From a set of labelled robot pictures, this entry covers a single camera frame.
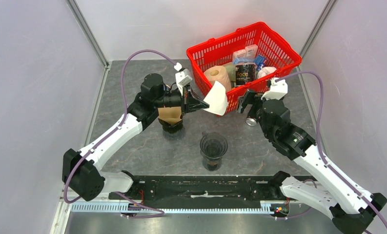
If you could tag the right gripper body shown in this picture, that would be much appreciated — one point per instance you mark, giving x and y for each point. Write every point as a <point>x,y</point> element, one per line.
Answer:
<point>259,116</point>

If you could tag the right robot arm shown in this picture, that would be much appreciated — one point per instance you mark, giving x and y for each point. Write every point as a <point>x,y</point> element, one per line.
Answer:
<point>350,207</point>

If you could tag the blue packet in basket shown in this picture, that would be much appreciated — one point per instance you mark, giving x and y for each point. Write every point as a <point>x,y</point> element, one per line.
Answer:
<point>259,62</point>

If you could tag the glass jar with brown band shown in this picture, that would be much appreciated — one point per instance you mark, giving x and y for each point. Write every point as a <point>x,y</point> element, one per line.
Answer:
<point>212,163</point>

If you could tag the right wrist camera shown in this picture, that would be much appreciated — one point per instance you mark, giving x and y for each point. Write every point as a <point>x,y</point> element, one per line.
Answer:
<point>277,89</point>

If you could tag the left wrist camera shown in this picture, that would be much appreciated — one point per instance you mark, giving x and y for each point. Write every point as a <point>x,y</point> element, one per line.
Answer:
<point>182,77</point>

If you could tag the white paper sheet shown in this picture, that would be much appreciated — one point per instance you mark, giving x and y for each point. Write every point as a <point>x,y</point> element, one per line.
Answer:
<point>216,99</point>

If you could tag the beige paper towel roll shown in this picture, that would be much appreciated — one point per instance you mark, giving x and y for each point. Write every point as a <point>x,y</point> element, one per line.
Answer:
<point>217,77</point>

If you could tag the white box in basket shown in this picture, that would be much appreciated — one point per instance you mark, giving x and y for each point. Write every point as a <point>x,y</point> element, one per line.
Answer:
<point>251,51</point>
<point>239,54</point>

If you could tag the brown paper coffee filter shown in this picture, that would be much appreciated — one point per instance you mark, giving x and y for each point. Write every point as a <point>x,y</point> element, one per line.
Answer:
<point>170,115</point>

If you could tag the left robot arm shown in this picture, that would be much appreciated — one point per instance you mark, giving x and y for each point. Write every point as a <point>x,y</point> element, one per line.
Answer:
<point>82,169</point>

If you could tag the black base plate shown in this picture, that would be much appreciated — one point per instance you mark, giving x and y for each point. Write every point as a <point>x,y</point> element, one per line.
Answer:
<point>203,191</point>

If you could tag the black drink can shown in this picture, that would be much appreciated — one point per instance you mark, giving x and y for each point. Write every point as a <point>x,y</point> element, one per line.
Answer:
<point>251,119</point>

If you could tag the white plastic bag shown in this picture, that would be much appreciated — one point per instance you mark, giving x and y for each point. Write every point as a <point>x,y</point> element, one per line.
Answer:
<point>265,71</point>

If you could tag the dark green glass dripper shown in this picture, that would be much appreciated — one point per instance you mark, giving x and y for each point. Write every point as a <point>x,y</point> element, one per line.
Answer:
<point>171,128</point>

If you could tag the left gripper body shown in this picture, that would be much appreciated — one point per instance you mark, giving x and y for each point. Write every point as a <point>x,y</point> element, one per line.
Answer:
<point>172,98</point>

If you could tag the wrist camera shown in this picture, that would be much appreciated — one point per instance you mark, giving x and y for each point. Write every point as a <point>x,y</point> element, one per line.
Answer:
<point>182,77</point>
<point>277,89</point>

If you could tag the black face tissue pack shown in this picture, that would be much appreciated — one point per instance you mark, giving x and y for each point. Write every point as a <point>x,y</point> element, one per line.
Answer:
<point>245,73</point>

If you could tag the clear glass dripper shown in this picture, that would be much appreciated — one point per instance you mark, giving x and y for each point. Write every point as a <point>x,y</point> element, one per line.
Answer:
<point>213,146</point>

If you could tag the red plastic basket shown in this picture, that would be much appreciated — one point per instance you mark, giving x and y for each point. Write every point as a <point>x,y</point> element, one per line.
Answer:
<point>218,52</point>

